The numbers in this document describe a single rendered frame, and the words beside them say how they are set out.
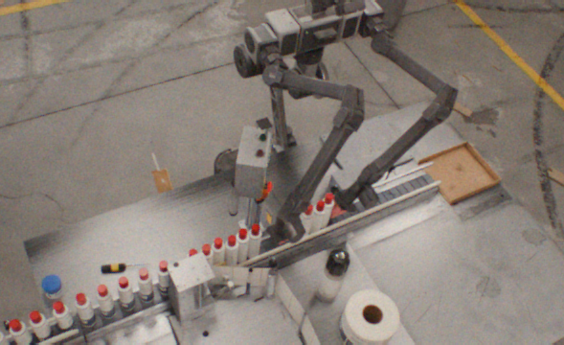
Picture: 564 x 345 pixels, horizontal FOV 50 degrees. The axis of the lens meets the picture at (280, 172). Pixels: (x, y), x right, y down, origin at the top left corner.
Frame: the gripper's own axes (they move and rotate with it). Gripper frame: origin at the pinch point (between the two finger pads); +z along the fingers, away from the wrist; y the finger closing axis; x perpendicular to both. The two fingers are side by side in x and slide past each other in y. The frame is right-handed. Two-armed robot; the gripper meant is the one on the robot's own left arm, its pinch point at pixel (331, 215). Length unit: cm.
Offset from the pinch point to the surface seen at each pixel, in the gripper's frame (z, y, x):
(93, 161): 115, -143, 2
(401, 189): -19.8, -0.5, 34.7
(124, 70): 87, -212, 38
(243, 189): -6, -3, -58
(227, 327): 41, 23, -45
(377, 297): -2.0, 43.0, -12.2
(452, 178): -34, 3, 61
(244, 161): -17, -4, -67
